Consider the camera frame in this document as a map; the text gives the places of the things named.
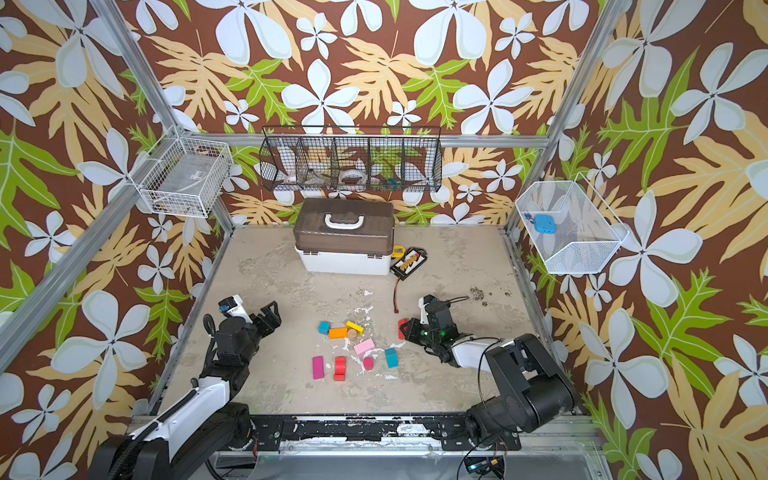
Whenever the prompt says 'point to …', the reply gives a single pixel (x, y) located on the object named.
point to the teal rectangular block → (392, 358)
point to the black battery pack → (408, 262)
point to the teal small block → (324, 327)
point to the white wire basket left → (183, 176)
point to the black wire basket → (351, 158)
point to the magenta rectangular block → (318, 367)
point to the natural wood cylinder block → (352, 334)
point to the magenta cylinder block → (368, 363)
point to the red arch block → (340, 366)
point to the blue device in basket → (545, 224)
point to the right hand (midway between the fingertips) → (399, 327)
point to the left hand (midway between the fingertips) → (264, 304)
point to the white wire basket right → (587, 231)
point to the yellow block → (355, 327)
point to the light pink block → (362, 347)
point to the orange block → (338, 333)
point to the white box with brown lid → (345, 236)
